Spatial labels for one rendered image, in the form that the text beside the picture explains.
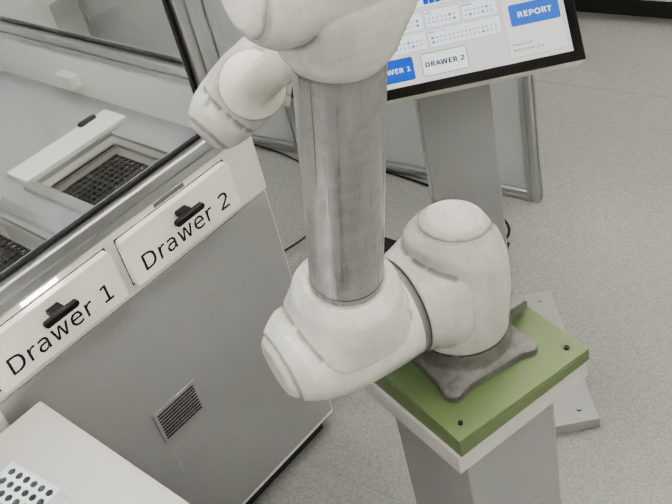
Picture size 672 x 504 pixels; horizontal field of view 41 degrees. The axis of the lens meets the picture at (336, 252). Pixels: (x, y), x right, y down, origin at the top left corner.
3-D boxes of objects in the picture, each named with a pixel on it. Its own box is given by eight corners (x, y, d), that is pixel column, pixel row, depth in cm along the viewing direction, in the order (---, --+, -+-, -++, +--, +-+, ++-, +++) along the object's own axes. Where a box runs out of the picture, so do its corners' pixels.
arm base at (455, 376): (560, 339, 146) (561, 314, 143) (452, 406, 139) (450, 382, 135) (487, 281, 159) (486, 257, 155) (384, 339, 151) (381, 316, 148)
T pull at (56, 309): (81, 304, 161) (78, 298, 161) (47, 330, 158) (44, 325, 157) (69, 298, 164) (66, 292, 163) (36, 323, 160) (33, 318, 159)
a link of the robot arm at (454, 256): (532, 327, 141) (534, 217, 127) (437, 380, 136) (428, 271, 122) (469, 272, 153) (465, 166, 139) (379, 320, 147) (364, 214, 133)
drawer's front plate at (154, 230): (242, 205, 190) (227, 161, 184) (139, 287, 175) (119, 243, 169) (236, 203, 191) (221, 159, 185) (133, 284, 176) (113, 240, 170)
